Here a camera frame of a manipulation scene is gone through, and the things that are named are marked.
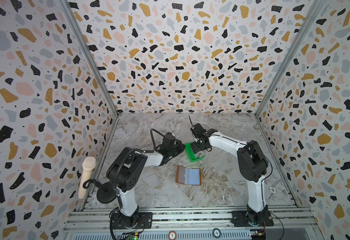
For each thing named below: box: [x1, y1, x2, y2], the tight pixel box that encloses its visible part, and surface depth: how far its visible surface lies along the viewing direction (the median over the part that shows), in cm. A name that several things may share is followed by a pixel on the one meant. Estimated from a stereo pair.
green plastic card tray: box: [184, 142, 206, 162], surface depth 96 cm
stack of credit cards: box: [194, 150, 204, 158], surface depth 96 cm
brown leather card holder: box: [176, 165, 202, 186], surface depth 89 cm
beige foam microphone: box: [78, 156, 97, 199], surface depth 63 cm
